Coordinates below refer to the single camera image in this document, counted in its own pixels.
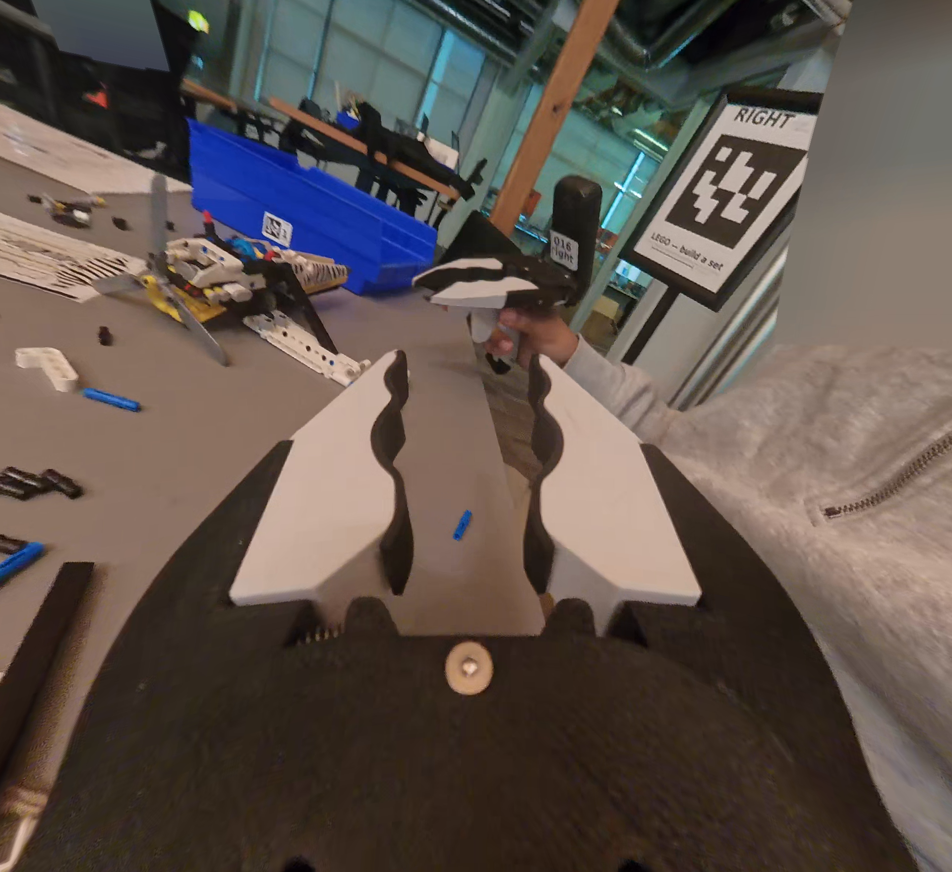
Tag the wooden post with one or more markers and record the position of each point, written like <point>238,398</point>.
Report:
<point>565,84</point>

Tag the grey black lego connector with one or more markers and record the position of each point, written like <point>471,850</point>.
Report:
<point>71,217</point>

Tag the grey yellow lego connector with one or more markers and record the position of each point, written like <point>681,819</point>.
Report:
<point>78,201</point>

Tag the framed printed sign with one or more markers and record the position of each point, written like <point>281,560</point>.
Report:
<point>744,180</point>

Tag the black flat panel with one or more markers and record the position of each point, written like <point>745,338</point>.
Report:
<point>480,236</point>

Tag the person's right hand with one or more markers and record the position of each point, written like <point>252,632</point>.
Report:
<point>543,340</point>

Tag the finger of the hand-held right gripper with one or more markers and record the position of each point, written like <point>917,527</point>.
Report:
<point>491,292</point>
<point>468,267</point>

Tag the white angled lego beam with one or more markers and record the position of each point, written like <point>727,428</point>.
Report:
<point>44,365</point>

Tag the pile of loose lego pieces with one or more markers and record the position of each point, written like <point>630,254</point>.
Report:
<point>44,634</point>

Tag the blue lego pin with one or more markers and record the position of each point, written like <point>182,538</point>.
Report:
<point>462,525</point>
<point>111,400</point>

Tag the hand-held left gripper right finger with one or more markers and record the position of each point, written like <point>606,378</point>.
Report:
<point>617,515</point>

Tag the blue storage bin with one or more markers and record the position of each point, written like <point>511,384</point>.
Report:
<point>312,203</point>

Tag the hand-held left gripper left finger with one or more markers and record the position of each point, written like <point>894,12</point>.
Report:
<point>320,515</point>

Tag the person's right forearm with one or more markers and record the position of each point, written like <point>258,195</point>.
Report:
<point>617,389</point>

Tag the white zebra lego helicopter model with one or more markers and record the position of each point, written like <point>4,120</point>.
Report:
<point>216,270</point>

